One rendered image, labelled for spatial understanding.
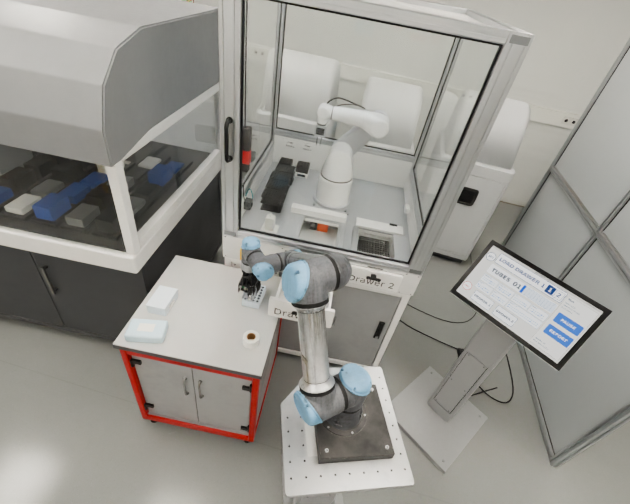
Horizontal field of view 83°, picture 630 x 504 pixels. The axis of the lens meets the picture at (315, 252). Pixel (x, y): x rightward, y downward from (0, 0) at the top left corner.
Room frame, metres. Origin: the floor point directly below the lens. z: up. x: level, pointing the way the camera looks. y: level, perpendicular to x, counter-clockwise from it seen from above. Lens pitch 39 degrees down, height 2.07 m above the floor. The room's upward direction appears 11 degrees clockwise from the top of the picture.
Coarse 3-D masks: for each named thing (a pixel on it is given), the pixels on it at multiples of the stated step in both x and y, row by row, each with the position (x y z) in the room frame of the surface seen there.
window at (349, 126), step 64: (256, 0) 1.39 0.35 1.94; (256, 64) 1.39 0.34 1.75; (320, 64) 1.38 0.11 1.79; (384, 64) 1.38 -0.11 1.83; (448, 64) 1.37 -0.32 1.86; (256, 128) 1.39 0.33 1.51; (320, 128) 1.38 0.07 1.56; (384, 128) 1.38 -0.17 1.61; (448, 128) 1.37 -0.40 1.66; (256, 192) 1.39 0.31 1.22; (320, 192) 1.38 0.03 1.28; (384, 192) 1.38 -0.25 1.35; (384, 256) 1.37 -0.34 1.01
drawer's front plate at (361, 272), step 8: (352, 272) 1.34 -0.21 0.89; (360, 272) 1.34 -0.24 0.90; (368, 272) 1.34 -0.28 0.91; (376, 272) 1.34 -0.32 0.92; (384, 272) 1.35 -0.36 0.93; (352, 280) 1.34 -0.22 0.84; (368, 280) 1.34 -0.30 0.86; (384, 280) 1.34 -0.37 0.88; (392, 280) 1.34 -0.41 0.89; (400, 280) 1.34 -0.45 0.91; (384, 288) 1.34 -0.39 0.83
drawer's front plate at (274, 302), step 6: (270, 300) 1.03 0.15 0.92; (276, 300) 1.03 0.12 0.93; (282, 300) 1.03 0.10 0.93; (270, 306) 1.03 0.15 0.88; (276, 306) 1.03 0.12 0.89; (282, 306) 1.03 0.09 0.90; (288, 306) 1.03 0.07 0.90; (270, 312) 1.03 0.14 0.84; (276, 312) 1.03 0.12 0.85; (282, 312) 1.03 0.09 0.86; (288, 312) 1.03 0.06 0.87; (330, 312) 1.02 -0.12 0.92; (288, 318) 1.03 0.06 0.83; (294, 318) 1.03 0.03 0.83; (330, 318) 1.02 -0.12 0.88; (330, 324) 1.02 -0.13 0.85
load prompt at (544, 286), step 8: (504, 256) 1.33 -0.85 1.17; (504, 264) 1.30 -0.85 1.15; (512, 264) 1.30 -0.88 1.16; (520, 264) 1.29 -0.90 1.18; (512, 272) 1.27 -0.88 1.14; (520, 272) 1.26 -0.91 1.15; (528, 272) 1.25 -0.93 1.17; (528, 280) 1.22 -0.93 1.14; (536, 280) 1.22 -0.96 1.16; (544, 280) 1.21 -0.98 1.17; (536, 288) 1.19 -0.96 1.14; (544, 288) 1.18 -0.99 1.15; (552, 288) 1.18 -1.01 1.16; (552, 296) 1.15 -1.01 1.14; (560, 296) 1.14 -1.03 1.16
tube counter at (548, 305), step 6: (516, 282) 1.23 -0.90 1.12; (516, 288) 1.21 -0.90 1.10; (522, 288) 1.20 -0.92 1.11; (528, 288) 1.20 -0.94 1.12; (522, 294) 1.18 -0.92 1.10; (528, 294) 1.18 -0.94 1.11; (534, 294) 1.17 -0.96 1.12; (540, 294) 1.17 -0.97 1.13; (534, 300) 1.15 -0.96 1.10; (540, 300) 1.15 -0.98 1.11; (546, 300) 1.14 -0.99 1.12; (540, 306) 1.13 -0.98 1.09; (546, 306) 1.12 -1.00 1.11; (552, 306) 1.12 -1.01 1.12
